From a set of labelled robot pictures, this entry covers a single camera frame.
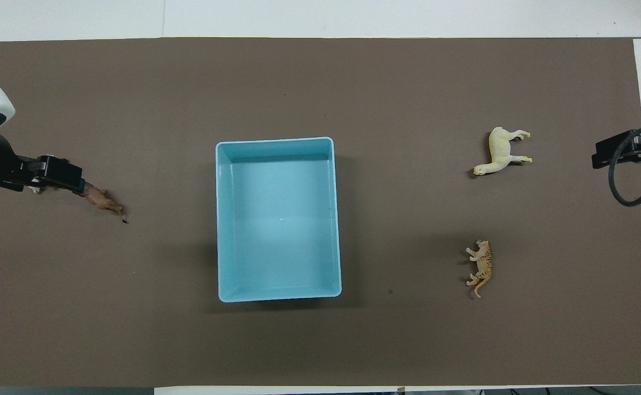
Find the brown lion toy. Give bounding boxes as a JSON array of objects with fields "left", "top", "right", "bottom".
[{"left": 78, "top": 183, "right": 129, "bottom": 224}]

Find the cream llama toy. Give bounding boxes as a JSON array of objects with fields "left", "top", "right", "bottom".
[{"left": 473, "top": 127, "right": 533, "bottom": 178}]

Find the orange striped tiger toy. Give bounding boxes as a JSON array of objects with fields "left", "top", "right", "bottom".
[{"left": 465, "top": 239, "right": 492, "bottom": 298}]

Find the light blue storage box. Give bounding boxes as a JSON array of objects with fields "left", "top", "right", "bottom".
[{"left": 215, "top": 137, "right": 342, "bottom": 303}]

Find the brown table mat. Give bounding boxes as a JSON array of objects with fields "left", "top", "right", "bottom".
[{"left": 0, "top": 37, "right": 641, "bottom": 388}]

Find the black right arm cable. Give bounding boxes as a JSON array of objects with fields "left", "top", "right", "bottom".
[{"left": 608, "top": 122, "right": 641, "bottom": 208}]

